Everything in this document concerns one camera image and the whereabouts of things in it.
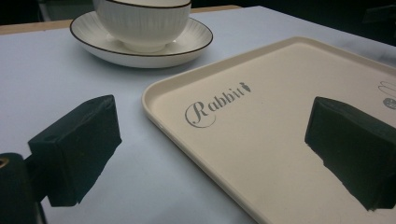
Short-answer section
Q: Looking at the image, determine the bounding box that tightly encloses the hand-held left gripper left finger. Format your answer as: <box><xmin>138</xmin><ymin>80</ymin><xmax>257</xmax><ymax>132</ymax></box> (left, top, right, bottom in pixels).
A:
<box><xmin>23</xmin><ymin>94</ymin><xmax>122</xmax><ymax>207</ymax></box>

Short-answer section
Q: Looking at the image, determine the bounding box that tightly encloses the beige printed tray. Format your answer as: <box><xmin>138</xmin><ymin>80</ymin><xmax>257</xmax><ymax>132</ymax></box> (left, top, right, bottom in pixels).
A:
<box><xmin>141</xmin><ymin>35</ymin><xmax>396</xmax><ymax>224</ymax></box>

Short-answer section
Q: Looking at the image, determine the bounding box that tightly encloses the white ribbed bowl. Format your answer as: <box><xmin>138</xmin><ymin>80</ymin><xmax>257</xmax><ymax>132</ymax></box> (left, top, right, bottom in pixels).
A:
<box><xmin>92</xmin><ymin>0</ymin><xmax>192</xmax><ymax>53</ymax></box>

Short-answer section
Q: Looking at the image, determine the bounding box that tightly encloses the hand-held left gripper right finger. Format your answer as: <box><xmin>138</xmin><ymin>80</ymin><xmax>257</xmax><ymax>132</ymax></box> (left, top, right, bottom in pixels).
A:
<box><xmin>304</xmin><ymin>96</ymin><xmax>396</xmax><ymax>212</ymax></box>

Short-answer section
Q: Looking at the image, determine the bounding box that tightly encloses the white black-rimmed saucer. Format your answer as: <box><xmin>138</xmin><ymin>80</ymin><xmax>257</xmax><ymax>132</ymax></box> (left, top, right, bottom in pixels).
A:
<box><xmin>69</xmin><ymin>11</ymin><xmax>214</xmax><ymax>69</ymax></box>

